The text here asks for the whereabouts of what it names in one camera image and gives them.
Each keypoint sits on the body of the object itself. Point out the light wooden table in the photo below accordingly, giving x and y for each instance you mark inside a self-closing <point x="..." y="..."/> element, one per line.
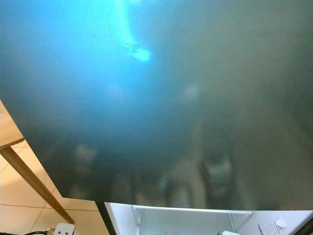
<point x="7" y="129"/>

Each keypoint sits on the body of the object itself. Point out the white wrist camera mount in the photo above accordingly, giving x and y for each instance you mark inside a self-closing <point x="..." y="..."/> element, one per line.
<point x="63" y="229"/>
<point x="231" y="233"/>

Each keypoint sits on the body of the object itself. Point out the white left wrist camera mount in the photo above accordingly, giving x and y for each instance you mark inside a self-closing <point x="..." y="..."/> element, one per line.
<point x="63" y="229"/>

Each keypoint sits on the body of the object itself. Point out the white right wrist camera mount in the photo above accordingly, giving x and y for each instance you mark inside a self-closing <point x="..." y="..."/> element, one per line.
<point x="231" y="233"/>

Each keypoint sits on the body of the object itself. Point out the glass fridge shelf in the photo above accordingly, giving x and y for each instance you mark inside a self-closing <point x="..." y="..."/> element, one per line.
<point x="190" y="210"/>

